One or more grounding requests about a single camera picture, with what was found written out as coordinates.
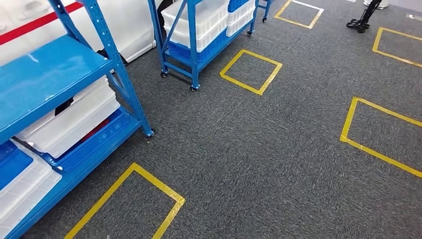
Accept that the blue metal shelf rack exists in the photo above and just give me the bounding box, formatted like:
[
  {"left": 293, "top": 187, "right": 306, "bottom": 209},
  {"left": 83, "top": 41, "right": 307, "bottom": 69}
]
[{"left": 0, "top": 0, "right": 155, "bottom": 239}]

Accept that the white round base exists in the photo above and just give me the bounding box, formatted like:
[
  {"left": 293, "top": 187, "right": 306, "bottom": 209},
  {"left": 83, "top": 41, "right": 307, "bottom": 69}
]
[{"left": 363, "top": 0, "right": 389, "bottom": 10}]

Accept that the red barrier belt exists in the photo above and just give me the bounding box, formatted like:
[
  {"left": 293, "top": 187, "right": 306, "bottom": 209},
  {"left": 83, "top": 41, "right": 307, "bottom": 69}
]
[{"left": 0, "top": 1, "right": 84, "bottom": 46}]

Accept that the yellow floor tape square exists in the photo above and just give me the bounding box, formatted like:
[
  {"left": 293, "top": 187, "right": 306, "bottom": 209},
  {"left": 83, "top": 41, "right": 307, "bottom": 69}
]
[
  {"left": 274, "top": 0, "right": 325, "bottom": 30},
  {"left": 372, "top": 27, "right": 422, "bottom": 69},
  {"left": 340, "top": 96, "right": 422, "bottom": 179}
]

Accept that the blue shelf rack with casters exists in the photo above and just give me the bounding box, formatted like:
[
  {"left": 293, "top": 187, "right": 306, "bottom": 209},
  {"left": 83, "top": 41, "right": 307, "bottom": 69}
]
[
  {"left": 147, "top": 0, "right": 258, "bottom": 92},
  {"left": 257, "top": 0, "right": 274, "bottom": 23}
]

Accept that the black tripod stand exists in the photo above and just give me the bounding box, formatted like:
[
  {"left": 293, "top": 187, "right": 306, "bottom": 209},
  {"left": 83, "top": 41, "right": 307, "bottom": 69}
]
[{"left": 346, "top": 0, "right": 384, "bottom": 34}]

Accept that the white car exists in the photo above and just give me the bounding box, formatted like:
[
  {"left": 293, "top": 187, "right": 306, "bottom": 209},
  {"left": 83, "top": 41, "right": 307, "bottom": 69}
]
[{"left": 0, "top": 0, "right": 166, "bottom": 67}]

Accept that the blue plastic bin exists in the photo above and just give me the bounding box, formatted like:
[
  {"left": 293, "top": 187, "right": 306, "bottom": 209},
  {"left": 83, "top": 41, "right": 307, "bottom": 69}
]
[
  {"left": 227, "top": 0, "right": 251, "bottom": 13},
  {"left": 41, "top": 107, "right": 134, "bottom": 174},
  {"left": 0, "top": 140, "right": 34, "bottom": 192},
  {"left": 167, "top": 28, "right": 229, "bottom": 65}
]

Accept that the red item in bin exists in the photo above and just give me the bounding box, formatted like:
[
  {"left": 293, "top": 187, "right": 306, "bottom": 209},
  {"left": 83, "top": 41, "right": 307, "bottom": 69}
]
[{"left": 79, "top": 118, "right": 110, "bottom": 143}]

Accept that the black floor bracket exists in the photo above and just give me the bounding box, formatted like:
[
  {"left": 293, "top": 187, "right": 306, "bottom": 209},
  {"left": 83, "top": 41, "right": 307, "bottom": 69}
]
[{"left": 96, "top": 48, "right": 130, "bottom": 67}]

